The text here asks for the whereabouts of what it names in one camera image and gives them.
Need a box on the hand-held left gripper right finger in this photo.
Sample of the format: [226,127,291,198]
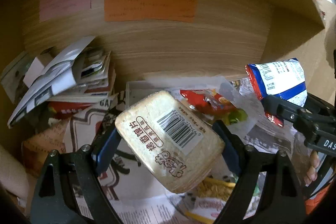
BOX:
[212,120,307,224]

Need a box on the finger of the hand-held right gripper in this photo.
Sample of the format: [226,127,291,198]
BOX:
[262,95,317,132]
[303,92,336,119]

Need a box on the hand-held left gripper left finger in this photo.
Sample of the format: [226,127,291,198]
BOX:
[30,126,124,224]

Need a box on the blue white snack packet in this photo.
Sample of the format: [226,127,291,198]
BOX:
[245,57,308,128]

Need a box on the green snack packet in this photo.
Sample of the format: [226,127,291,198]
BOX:
[220,108,248,126]

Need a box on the red snack packet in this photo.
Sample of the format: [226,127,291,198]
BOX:
[179,88,238,119]

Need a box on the toast slice packet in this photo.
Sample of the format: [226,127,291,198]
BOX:
[115,90,226,193]

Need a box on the person's right hand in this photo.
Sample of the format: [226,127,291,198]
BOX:
[304,151,321,186]

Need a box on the yellow snack packet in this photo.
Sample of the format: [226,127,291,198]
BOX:
[196,177,237,201]

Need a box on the newspaper sheet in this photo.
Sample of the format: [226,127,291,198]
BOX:
[63,80,305,224]

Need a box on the orange cloth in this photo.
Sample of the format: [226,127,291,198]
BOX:
[304,183,336,215]

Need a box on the pile of white paper packets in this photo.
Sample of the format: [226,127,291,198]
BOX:
[0,35,117,128]

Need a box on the orange sticky note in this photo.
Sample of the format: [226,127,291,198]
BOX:
[103,0,198,23]

